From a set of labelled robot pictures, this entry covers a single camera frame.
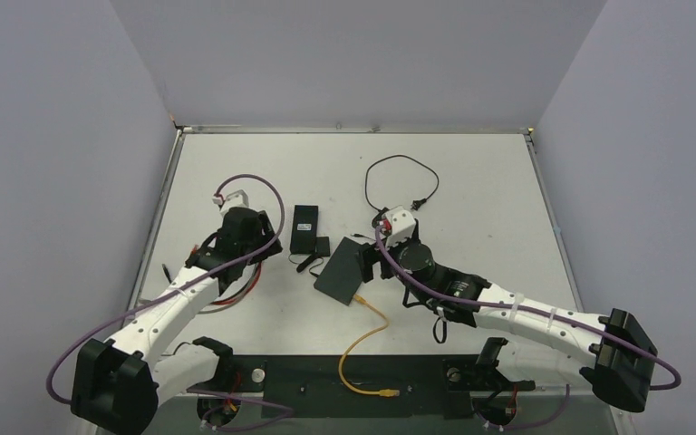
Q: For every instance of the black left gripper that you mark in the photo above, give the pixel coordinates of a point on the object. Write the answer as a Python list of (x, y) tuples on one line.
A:
[(263, 230)]

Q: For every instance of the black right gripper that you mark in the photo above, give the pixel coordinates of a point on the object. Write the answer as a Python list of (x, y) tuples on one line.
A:
[(370, 262)]

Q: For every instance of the large black network switch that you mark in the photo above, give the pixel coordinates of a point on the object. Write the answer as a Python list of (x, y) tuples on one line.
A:
[(341, 276)]

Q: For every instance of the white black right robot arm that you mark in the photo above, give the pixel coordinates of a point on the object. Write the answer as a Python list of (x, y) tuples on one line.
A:
[(611, 354)]

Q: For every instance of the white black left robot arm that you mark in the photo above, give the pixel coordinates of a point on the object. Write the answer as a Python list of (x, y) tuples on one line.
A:
[(120, 383)]

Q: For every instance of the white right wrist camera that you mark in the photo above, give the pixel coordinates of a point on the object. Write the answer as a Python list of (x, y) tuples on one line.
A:
[(397, 226)]

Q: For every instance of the small black labelled switch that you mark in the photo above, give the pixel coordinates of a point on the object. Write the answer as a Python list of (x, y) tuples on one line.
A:
[(304, 229)]

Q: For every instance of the small black wall adapter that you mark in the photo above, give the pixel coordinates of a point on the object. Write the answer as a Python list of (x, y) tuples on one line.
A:
[(323, 247)]

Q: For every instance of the black mounting base plate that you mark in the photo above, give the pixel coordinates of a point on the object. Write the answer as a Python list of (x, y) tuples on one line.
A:
[(365, 386)]

